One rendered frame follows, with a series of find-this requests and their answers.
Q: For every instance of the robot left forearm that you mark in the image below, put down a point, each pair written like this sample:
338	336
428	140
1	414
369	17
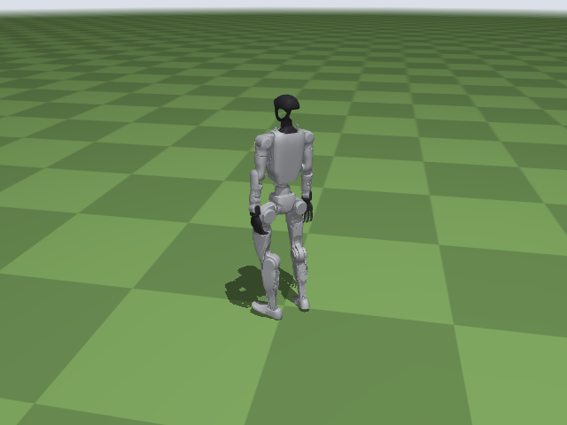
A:
256	187

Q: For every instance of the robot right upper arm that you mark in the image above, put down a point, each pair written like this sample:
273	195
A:
308	151

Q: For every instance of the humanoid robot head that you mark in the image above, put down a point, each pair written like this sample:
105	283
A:
287	103

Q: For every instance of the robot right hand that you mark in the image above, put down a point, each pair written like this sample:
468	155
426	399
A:
309	208

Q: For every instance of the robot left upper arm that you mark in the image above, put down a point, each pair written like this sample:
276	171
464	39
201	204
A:
262	143

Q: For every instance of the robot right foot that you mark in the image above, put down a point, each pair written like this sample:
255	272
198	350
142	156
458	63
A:
303	303

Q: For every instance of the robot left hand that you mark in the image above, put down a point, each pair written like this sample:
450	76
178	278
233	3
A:
256	222

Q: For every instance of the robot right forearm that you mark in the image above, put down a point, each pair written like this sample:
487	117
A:
306	186

